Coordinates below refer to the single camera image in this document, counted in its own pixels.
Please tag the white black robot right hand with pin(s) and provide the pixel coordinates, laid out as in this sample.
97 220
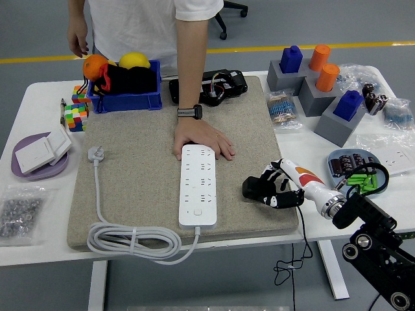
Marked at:
308 179

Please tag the person's right hand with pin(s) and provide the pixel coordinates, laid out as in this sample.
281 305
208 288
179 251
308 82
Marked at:
78 37

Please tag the person's left hand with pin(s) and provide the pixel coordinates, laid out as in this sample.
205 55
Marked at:
197 133

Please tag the white power strip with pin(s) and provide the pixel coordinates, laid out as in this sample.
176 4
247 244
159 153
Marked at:
197 181

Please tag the black plug adapter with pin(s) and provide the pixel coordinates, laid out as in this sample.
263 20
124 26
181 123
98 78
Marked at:
251 188

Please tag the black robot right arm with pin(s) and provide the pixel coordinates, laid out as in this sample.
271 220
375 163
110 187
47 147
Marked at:
366 210

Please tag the black grey wristwatch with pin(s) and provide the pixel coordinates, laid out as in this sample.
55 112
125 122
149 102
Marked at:
190 111

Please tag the black cylindrical capacitor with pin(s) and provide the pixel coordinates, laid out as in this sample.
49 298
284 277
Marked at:
336 168
368 89
371 160
358 160
346 163
380 104
371 102

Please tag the orange fruit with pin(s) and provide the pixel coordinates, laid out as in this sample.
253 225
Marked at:
92 66

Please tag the light blue plate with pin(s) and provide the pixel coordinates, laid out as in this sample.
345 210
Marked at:
343 152

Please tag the green battery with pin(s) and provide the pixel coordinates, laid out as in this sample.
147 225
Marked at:
367 180
356 177
363 187
355 182
374 182

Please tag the grey block with blue peg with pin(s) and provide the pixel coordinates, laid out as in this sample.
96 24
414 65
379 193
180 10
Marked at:
277 77
334 129

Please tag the small colourful puzzle cube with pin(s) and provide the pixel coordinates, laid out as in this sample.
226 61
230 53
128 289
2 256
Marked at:
79 94

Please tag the grey-brown mat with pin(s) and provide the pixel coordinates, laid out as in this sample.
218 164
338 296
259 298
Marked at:
139 136

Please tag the yellow lemon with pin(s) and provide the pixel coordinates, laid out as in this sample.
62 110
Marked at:
133 60

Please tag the black open electronic device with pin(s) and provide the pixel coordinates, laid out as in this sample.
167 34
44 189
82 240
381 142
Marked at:
233 84

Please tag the black red cloth pouch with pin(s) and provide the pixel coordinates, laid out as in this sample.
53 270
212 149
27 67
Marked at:
136 81

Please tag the bag of brown-blue resistors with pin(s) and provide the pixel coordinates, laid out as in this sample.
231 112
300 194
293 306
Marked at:
281 110

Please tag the metal pen tool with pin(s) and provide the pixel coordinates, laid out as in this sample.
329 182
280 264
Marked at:
63 111

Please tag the blue plastic bin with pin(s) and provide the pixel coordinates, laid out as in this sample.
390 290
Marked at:
126 102

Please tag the grey block with orange cylinder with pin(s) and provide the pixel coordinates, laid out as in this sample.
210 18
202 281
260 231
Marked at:
313 100

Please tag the large colourful puzzle cube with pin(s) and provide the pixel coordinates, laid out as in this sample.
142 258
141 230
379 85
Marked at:
76 116

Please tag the blue peg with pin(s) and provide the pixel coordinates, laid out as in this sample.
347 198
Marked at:
347 105
291 60

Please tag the white socket in clear bag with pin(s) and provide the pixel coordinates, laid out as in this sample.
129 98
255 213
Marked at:
397 158

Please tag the white table leg with foot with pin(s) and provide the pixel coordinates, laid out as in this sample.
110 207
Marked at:
334 275

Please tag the orange cylinder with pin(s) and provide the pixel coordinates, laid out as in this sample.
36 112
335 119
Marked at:
327 77
319 56

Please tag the small blue resistor bag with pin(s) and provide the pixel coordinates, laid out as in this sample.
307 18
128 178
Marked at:
398 115

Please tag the large clear resistor bag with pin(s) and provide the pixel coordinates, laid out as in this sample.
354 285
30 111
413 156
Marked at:
356 76

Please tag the black table control panel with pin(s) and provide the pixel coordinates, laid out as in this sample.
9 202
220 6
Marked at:
409 236

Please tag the black office chair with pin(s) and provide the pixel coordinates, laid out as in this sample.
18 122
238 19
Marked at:
233 8

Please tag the purple tray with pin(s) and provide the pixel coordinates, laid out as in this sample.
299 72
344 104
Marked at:
45 171

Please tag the bag of metal nuts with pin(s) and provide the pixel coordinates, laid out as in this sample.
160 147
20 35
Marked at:
19 214

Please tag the small white switch panel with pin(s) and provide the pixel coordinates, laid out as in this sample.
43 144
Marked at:
60 141

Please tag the large white switch panel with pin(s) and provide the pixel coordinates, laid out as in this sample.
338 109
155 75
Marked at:
34 155

